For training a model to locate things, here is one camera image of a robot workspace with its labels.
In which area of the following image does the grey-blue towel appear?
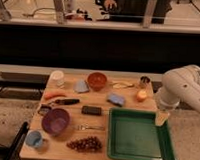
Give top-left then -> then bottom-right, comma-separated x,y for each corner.
74,80 -> 89,94

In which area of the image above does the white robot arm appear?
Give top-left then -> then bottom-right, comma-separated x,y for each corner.
155,64 -> 200,126

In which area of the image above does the red-orange bowl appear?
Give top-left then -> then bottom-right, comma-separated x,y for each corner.
87,72 -> 108,91

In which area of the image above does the purple bowl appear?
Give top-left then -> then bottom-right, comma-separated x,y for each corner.
41,109 -> 70,136

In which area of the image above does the yellow-orange apple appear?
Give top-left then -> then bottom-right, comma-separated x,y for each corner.
136,89 -> 148,102

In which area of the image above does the green plastic tray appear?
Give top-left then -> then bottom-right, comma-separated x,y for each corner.
107,108 -> 176,160

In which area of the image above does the blue sponge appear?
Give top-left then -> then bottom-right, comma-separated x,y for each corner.
107,93 -> 126,106

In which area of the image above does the yellow banana peeler spoon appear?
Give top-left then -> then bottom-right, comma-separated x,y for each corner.
112,82 -> 134,89

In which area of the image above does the black rectangular block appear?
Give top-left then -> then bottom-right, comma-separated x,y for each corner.
81,106 -> 102,115

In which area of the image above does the silver fork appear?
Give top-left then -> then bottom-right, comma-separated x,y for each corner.
75,125 -> 105,131

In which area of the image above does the bunch of red grapes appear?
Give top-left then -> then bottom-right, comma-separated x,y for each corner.
67,136 -> 103,152

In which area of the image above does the white cup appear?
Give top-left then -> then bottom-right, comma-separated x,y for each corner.
49,70 -> 65,87

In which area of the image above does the orange carrot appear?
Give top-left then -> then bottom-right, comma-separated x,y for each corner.
43,91 -> 66,100

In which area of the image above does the small black clip object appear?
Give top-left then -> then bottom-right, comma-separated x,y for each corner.
37,104 -> 51,116

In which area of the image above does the light blue mug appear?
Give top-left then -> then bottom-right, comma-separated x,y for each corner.
25,131 -> 48,149

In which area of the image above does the black-handled knife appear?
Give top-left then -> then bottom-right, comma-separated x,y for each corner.
45,98 -> 80,106

